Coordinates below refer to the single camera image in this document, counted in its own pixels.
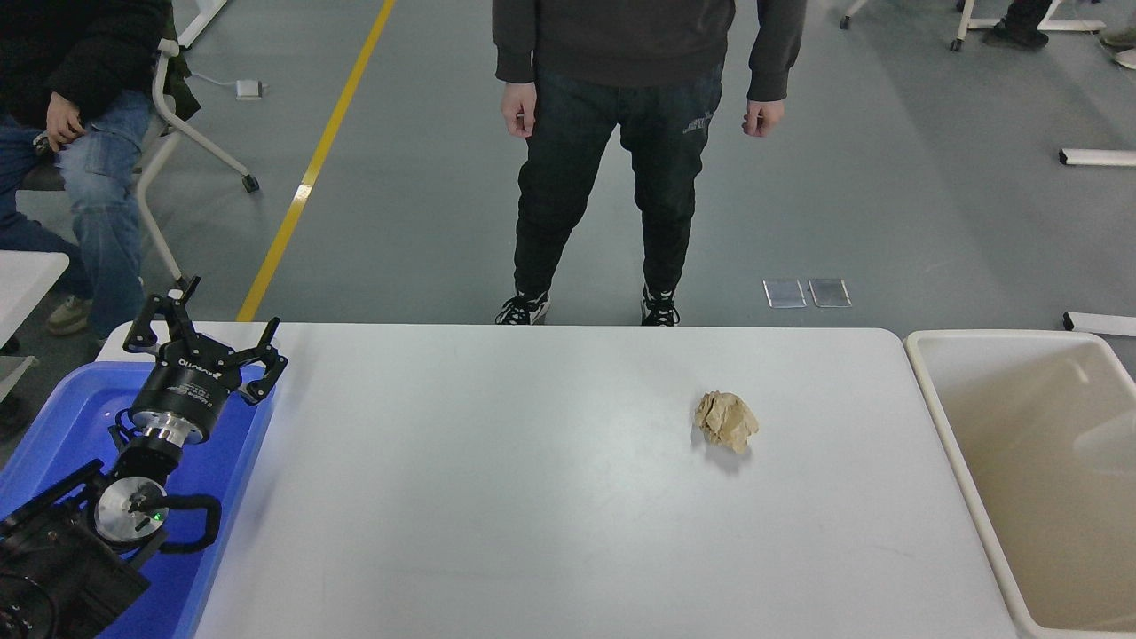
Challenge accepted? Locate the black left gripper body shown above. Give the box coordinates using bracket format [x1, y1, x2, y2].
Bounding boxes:
[131, 335, 241, 436]

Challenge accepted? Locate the tan paper ball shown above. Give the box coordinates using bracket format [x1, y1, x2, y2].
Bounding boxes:
[694, 390, 761, 454]

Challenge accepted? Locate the seated person's hand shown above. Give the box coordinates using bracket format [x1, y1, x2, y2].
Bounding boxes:
[46, 91, 88, 150]

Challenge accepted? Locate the standing person's right hand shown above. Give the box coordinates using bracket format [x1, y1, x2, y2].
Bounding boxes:
[500, 82, 539, 138]

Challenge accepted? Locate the standing person's left hand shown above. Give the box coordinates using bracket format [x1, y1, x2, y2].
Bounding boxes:
[742, 98, 787, 138]

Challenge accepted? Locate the blue plastic tray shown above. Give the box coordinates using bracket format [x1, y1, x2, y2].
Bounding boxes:
[0, 362, 278, 639]

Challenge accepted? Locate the seated person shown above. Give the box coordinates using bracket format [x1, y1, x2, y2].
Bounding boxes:
[0, 0, 174, 340]

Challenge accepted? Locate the small white side table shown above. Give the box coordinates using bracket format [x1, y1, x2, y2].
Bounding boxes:
[0, 251, 70, 349]

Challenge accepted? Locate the standing person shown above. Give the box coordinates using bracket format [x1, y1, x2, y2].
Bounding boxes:
[491, 0, 809, 327]

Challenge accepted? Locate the large pale plastic bin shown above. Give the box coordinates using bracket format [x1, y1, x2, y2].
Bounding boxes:
[903, 330, 1136, 639]

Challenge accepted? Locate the person with dark shoes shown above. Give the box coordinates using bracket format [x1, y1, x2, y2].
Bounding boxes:
[983, 0, 1053, 50]

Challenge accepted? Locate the white table foot bar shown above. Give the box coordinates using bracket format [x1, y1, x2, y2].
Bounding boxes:
[1059, 148, 1136, 167]
[1062, 311, 1136, 337]
[967, 18, 1108, 33]

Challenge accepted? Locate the person with pale shoes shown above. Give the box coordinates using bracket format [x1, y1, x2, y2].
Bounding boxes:
[1100, 25, 1136, 72]

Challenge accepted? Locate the white frame chair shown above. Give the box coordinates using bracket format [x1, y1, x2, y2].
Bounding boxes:
[20, 27, 261, 298]

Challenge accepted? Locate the white table leg frame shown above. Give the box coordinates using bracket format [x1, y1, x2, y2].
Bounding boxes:
[177, 0, 230, 50]

